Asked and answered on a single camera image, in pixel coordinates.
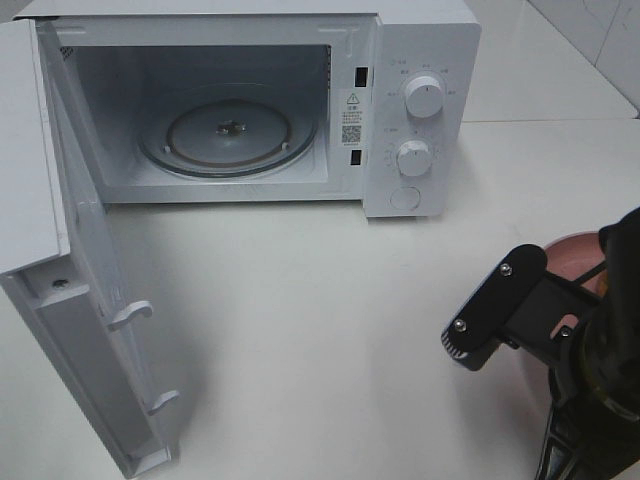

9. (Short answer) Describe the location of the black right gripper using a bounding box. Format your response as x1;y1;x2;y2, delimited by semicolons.
499;269;640;480

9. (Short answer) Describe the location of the pink round plate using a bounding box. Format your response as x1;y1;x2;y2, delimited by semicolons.
543;231;608;300

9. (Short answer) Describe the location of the white round door button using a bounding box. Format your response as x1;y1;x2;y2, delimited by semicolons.
390;187;421;210

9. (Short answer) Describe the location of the white microwave door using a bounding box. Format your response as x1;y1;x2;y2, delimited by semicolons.
1;19;178;478

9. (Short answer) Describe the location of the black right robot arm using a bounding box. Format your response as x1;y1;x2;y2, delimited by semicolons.
504;210;639;479

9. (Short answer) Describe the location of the white lower microwave knob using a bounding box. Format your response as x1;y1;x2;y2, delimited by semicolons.
396;140;434;177

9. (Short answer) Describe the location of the white microwave knob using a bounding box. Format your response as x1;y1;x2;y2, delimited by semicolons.
403;73;444;119
396;140;434;177

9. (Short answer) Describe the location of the white upper microwave knob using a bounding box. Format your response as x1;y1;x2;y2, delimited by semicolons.
403;73;444;119

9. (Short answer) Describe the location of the white microwave oven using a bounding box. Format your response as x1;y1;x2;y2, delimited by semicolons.
18;1;482;218

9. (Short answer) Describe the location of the white warning label sticker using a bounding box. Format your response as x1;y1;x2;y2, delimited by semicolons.
339;89;366;147

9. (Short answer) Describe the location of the glass microwave turntable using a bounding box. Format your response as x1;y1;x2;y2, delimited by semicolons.
139;98;317;179

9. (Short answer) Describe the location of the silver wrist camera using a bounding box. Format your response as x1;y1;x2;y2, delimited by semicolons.
441;244;547;371

